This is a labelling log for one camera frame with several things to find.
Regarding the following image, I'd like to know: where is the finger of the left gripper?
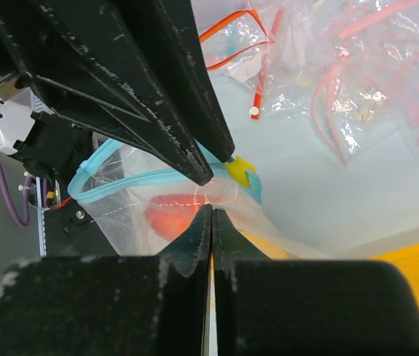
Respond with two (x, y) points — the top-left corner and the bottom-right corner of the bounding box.
(0, 1), (213, 185)
(119, 0), (235, 162)

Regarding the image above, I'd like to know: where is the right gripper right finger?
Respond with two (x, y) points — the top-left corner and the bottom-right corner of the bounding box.
(211, 209), (419, 355)

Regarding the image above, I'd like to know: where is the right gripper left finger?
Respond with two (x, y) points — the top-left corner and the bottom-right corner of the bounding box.
(0, 205), (212, 355)

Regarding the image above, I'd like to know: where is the clear blue-zipper bag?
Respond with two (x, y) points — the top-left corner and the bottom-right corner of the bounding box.
(68, 139), (326, 259)

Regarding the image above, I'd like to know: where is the red toy mango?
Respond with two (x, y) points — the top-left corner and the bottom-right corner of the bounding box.
(145, 194), (208, 241)

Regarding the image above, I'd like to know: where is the pile of spare zip bags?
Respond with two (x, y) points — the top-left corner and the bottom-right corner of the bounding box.
(199, 1), (419, 164)

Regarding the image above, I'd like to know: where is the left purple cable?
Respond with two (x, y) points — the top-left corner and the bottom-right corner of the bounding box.
(0, 142), (50, 228)

